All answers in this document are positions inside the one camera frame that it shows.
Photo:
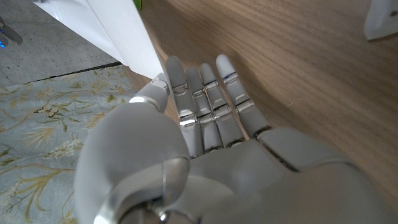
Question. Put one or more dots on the yellow black bumper sticker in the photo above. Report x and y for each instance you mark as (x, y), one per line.
(109, 28)

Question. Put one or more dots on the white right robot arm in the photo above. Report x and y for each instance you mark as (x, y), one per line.
(381, 18)

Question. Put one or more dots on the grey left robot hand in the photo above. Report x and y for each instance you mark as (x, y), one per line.
(233, 174)

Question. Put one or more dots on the floral blue backdrop cloth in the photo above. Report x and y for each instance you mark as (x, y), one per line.
(37, 124)

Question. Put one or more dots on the small green cap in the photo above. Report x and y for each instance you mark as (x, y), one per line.
(137, 3)

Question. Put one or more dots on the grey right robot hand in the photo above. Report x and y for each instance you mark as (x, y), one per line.
(12, 33)

